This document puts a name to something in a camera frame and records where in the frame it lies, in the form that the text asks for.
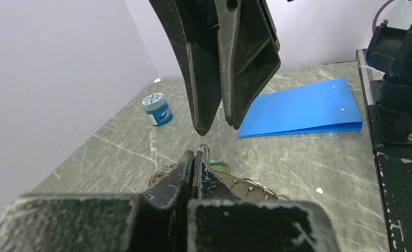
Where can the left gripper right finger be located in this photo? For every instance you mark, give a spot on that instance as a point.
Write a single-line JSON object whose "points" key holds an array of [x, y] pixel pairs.
{"points": [[219, 220]]}

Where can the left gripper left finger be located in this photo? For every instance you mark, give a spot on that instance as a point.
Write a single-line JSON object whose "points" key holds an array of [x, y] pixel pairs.
{"points": [[153, 220]]}

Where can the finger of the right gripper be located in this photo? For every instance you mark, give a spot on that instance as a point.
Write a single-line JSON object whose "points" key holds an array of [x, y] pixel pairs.
{"points": [[248, 54], [192, 30]]}

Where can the green key tag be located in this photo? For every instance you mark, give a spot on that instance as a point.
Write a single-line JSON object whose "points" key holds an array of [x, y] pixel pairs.
{"points": [[219, 166]]}

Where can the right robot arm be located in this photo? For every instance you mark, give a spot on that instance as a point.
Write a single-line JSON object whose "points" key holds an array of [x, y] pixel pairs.
{"points": [[390, 51]]}

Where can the blue small jar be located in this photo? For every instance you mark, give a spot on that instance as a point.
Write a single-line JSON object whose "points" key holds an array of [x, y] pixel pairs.
{"points": [[157, 109]]}

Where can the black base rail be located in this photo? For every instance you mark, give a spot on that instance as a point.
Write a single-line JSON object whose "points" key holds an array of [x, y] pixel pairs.
{"points": [[393, 168]]}

